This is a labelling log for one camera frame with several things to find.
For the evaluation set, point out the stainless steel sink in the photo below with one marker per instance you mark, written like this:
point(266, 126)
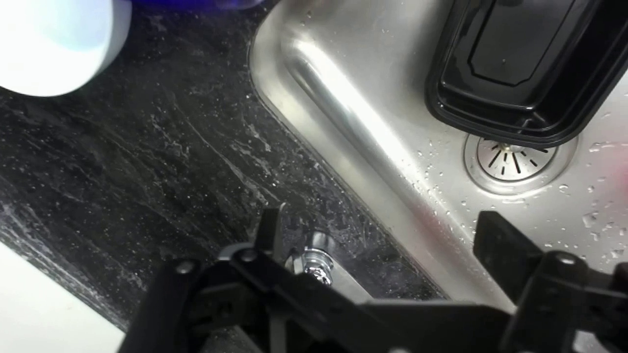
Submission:
point(366, 98)

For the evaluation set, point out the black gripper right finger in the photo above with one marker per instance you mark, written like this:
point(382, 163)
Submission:
point(570, 300)

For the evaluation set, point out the steel sink drain strainer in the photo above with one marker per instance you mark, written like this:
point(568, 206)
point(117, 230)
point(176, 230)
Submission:
point(517, 167)

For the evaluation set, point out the small white bowl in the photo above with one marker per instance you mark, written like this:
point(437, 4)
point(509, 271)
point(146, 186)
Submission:
point(52, 39)

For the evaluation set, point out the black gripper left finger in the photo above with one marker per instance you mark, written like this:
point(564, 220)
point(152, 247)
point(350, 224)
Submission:
point(217, 300)

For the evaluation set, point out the black plastic food container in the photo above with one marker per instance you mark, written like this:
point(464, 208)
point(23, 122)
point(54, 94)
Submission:
point(531, 65)

